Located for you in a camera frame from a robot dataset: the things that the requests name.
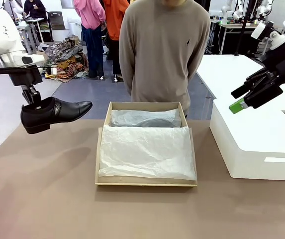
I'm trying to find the white label sticker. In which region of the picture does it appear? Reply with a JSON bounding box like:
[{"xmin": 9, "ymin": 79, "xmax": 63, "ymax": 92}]
[{"xmin": 264, "ymin": 157, "xmax": 285, "ymax": 164}]

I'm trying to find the beige cardboard shoe box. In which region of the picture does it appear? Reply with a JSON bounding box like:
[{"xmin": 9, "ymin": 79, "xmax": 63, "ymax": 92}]
[{"xmin": 95, "ymin": 101, "xmax": 198, "ymax": 187}]

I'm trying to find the white background robot group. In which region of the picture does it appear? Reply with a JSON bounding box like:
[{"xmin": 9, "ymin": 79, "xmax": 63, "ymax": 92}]
[{"xmin": 3, "ymin": 0, "xmax": 25, "ymax": 16}]

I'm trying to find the large white storage box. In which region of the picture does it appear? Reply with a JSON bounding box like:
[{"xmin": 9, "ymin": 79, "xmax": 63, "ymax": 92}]
[{"xmin": 196, "ymin": 54, "xmax": 285, "ymax": 181}]

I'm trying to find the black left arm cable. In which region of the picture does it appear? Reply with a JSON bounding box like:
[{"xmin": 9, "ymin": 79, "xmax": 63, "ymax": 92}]
[{"xmin": 0, "ymin": 60, "xmax": 38, "ymax": 76}]

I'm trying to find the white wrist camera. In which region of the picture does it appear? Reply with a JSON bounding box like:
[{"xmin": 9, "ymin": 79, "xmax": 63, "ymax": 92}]
[
  {"xmin": 251, "ymin": 21, "xmax": 275, "ymax": 40},
  {"xmin": 44, "ymin": 65, "xmax": 58, "ymax": 76}
]

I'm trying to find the black background chair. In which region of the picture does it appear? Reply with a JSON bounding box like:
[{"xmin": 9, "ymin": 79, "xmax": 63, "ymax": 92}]
[{"xmin": 46, "ymin": 11, "xmax": 66, "ymax": 31}]

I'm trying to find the white-topped background table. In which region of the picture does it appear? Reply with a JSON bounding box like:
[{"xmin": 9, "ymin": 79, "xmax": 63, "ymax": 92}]
[{"xmin": 217, "ymin": 21, "xmax": 269, "ymax": 56}]

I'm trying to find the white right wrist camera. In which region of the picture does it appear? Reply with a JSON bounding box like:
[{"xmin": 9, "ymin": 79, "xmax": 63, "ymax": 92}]
[{"xmin": 251, "ymin": 21, "xmax": 275, "ymax": 40}]

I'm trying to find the person in pink hoodie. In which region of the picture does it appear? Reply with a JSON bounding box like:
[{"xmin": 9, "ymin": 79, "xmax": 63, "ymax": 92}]
[{"xmin": 73, "ymin": 0, "xmax": 107, "ymax": 78}]

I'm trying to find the white tissue paper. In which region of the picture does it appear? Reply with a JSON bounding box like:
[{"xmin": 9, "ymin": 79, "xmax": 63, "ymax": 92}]
[{"xmin": 98, "ymin": 108, "xmax": 198, "ymax": 181}]

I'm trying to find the person in black clothes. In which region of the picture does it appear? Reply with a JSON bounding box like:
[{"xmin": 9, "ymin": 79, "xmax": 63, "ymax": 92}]
[{"xmin": 23, "ymin": 0, "xmax": 47, "ymax": 19}]

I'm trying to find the white background container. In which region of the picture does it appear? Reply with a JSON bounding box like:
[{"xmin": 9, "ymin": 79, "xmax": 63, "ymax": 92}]
[{"xmin": 68, "ymin": 21, "xmax": 83, "ymax": 38}]

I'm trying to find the black tripod pole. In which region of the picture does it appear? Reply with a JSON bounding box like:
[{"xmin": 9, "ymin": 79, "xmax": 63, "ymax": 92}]
[{"xmin": 233, "ymin": 0, "xmax": 253, "ymax": 56}]

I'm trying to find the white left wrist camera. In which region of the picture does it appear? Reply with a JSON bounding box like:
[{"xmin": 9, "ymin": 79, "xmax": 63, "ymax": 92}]
[{"xmin": 44, "ymin": 65, "xmax": 58, "ymax": 76}]

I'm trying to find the person in orange top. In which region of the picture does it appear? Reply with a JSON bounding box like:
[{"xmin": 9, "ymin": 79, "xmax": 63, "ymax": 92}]
[{"xmin": 103, "ymin": 0, "xmax": 131, "ymax": 82}]

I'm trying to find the black leather buckle shoe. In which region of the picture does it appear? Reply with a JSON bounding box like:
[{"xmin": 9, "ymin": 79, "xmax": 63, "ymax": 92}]
[{"xmin": 20, "ymin": 97, "xmax": 94, "ymax": 135}]

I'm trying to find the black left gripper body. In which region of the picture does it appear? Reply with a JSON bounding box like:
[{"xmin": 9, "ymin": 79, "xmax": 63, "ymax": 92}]
[{"xmin": 8, "ymin": 66, "xmax": 44, "ymax": 87}]

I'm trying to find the person in beige sweater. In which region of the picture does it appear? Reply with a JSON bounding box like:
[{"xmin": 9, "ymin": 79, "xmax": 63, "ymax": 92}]
[{"xmin": 118, "ymin": 0, "xmax": 211, "ymax": 118}]

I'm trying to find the grey background work table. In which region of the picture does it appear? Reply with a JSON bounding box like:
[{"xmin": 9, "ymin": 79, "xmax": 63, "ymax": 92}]
[{"xmin": 15, "ymin": 16, "xmax": 46, "ymax": 52}]

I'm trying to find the pile of patterned cloths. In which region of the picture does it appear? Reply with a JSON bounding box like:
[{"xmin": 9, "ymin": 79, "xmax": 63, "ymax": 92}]
[{"xmin": 36, "ymin": 34, "xmax": 90, "ymax": 82}]

